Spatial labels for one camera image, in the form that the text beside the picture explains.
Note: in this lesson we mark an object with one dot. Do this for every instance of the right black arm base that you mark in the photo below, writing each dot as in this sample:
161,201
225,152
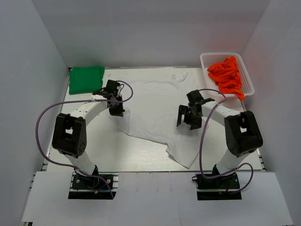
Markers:
219,189

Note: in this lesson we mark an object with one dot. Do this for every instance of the white t shirt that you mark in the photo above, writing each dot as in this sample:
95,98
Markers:
152,113

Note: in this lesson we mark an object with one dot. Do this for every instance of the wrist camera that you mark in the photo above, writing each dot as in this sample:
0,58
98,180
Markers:
194,97
112,87

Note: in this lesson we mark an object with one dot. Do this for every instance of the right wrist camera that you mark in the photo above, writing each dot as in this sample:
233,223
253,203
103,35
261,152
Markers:
194,97

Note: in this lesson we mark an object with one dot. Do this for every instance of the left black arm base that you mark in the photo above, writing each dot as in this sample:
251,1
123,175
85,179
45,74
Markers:
83,188

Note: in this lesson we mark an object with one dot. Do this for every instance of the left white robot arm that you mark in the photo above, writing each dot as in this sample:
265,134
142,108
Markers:
70,134

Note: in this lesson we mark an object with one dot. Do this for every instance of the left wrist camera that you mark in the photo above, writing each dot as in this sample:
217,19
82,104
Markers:
112,87

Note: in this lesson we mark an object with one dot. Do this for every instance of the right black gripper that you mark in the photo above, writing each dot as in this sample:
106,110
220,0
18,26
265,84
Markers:
188,116

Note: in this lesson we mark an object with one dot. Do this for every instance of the folded green t shirt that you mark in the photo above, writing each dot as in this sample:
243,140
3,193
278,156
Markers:
86,79

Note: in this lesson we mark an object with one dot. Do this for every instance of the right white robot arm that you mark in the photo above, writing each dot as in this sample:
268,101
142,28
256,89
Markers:
242,133

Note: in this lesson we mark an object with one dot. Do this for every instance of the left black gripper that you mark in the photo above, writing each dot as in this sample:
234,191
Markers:
115,108

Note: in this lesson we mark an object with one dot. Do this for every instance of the white plastic basket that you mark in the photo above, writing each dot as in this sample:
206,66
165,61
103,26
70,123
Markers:
208,59

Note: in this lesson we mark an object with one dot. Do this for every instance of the crumpled orange t shirt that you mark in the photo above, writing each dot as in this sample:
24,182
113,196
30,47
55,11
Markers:
227,77

